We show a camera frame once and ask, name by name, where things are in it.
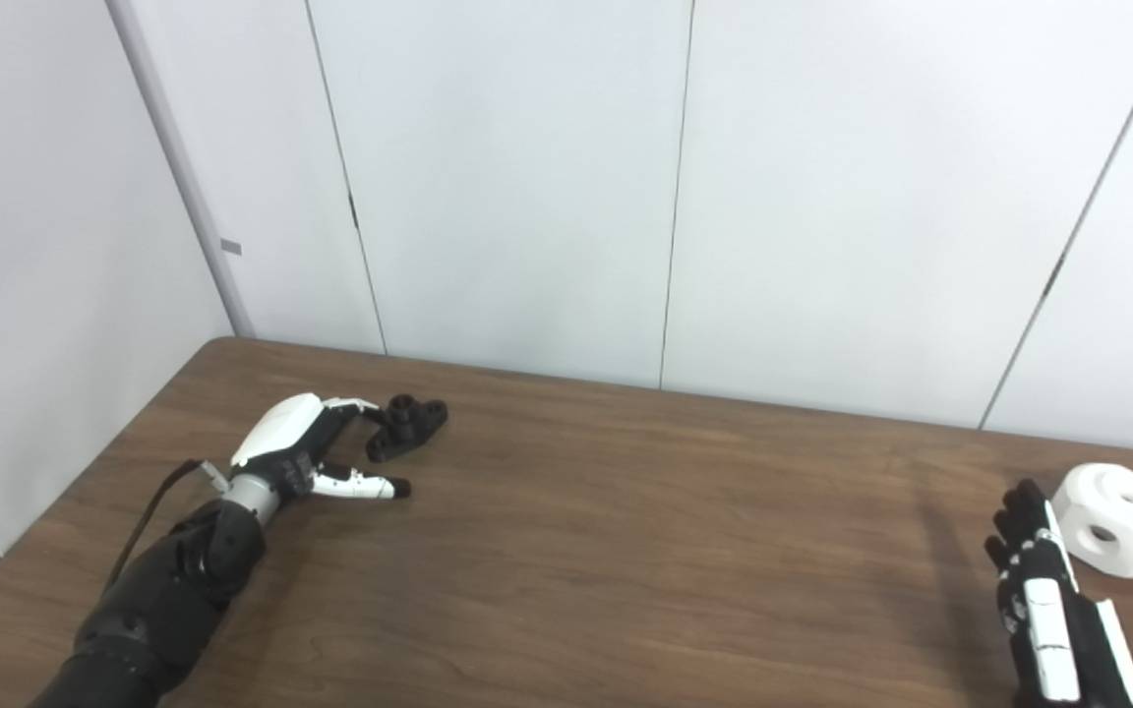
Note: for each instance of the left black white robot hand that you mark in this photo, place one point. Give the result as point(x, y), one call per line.
point(276, 428)

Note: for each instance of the black flanged holder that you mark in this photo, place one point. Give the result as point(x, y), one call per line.
point(409, 428)

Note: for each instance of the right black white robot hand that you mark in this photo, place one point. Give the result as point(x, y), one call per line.
point(1048, 629)

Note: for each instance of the grey wall corner trim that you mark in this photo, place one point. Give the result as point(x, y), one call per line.
point(183, 167)

